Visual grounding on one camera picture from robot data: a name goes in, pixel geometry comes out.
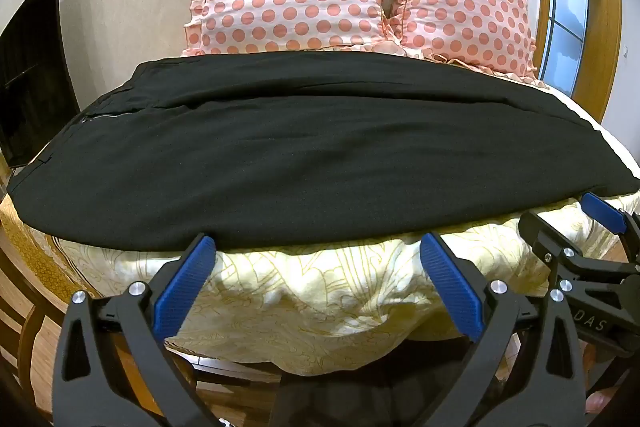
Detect wooden bed frame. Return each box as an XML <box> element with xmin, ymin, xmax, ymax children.
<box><xmin>0</xmin><ymin>237</ymin><xmax>301</xmax><ymax>414</ymax></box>

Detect pale yellow patterned blanket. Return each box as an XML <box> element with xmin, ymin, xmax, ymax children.
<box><xmin>47</xmin><ymin>87</ymin><xmax>640</xmax><ymax>379</ymax></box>

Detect orange mattress cover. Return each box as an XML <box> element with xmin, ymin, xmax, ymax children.
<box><xmin>0</xmin><ymin>199</ymin><xmax>76</xmax><ymax>303</ymax></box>

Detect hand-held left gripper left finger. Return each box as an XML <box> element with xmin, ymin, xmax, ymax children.
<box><xmin>52</xmin><ymin>233</ymin><xmax>222</xmax><ymax>427</ymax></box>

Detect black flat screen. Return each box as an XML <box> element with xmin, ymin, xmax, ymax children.
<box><xmin>0</xmin><ymin>0</ymin><xmax>82</xmax><ymax>171</ymax></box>

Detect black pants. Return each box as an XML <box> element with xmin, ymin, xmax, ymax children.
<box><xmin>7</xmin><ymin>49</ymin><xmax>640</xmax><ymax>254</ymax></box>

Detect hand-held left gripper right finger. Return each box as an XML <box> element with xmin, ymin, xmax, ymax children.
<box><xmin>419</xmin><ymin>232</ymin><xmax>587</xmax><ymax>427</ymax></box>

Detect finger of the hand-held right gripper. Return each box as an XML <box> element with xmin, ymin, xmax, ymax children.
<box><xmin>519</xmin><ymin>211</ymin><xmax>640</xmax><ymax>304</ymax></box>
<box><xmin>580</xmin><ymin>192</ymin><xmax>640</xmax><ymax>266</ymax></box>

